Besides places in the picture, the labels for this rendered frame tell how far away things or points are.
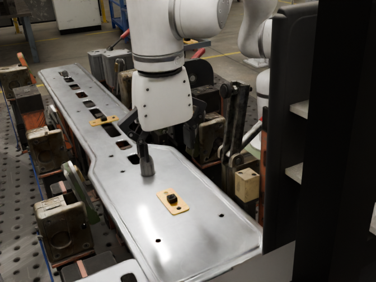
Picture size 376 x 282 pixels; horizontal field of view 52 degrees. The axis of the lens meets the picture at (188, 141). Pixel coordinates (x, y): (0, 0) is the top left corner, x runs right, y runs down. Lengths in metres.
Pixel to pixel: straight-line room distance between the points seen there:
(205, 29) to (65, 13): 7.32
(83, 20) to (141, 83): 7.30
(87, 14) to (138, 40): 7.30
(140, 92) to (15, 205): 0.90
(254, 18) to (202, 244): 0.69
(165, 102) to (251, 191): 0.24
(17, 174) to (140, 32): 1.13
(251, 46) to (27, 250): 0.90
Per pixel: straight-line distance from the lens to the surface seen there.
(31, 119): 1.44
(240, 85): 0.73
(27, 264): 1.19
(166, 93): 0.64
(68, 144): 1.08
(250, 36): 1.21
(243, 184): 0.72
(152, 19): 0.59
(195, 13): 0.56
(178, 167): 0.88
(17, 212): 1.40
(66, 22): 7.88
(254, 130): 0.80
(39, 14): 8.66
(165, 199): 0.78
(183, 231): 0.70
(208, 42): 1.30
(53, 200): 0.77
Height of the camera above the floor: 1.46
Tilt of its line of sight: 28 degrees down
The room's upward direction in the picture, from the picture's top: 4 degrees counter-clockwise
